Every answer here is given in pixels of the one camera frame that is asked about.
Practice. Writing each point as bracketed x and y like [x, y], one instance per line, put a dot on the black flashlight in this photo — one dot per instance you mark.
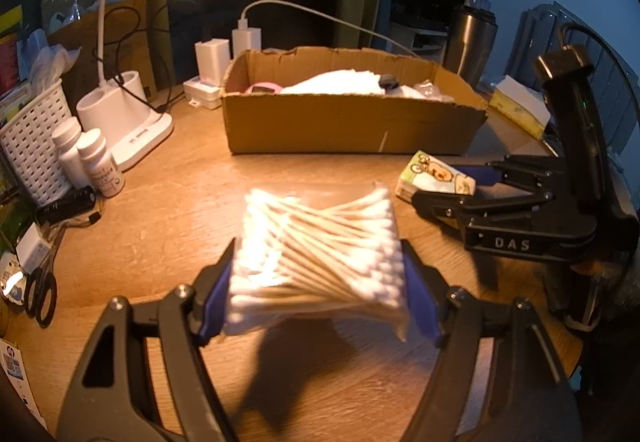
[71, 205]

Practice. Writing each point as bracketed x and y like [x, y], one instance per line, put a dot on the stainless steel tumbler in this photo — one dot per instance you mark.
[470, 43]

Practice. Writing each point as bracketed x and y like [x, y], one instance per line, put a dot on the white pill bottle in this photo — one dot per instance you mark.
[99, 163]
[65, 138]

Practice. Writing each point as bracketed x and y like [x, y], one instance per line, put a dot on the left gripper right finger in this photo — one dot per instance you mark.
[528, 397]

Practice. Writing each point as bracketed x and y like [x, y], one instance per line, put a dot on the crumpled clear plastic wrap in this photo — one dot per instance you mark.
[429, 91]

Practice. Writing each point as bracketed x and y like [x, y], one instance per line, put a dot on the dark sock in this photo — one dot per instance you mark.
[388, 82]

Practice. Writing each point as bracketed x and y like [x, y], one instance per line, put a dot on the white desk lamp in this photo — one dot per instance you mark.
[118, 107]

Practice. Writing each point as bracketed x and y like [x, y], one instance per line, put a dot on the pack of cotton swabs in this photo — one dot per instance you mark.
[317, 252]

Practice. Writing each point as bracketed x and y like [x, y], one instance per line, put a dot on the white pill bottle rear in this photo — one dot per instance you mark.
[65, 138]

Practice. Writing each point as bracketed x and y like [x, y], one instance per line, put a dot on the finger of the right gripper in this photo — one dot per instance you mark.
[484, 175]

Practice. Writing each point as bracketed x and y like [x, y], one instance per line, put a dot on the white knitted cloth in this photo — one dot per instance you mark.
[347, 82]

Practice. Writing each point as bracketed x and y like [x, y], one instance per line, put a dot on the white power strip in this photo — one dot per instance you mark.
[202, 95]

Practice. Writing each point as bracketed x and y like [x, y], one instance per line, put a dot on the brown cardboard box tray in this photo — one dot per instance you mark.
[274, 123]

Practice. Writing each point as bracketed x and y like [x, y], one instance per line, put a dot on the cartoon tissue packet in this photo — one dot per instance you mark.
[427, 173]

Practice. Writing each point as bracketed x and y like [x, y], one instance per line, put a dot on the white woven plastic basket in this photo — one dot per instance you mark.
[27, 143]

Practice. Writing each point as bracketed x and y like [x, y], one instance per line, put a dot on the brown paper bag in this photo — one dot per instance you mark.
[126, 48]

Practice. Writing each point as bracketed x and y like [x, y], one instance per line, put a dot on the black handled scissors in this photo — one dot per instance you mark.
[41, 293]

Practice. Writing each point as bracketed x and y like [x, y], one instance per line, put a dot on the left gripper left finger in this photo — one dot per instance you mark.
[111, 395]

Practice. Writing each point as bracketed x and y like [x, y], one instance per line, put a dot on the white pill bottle front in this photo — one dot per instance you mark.
[99, 163]

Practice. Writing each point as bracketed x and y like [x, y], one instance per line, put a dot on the yellow white tissue box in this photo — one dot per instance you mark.
[522, 105]

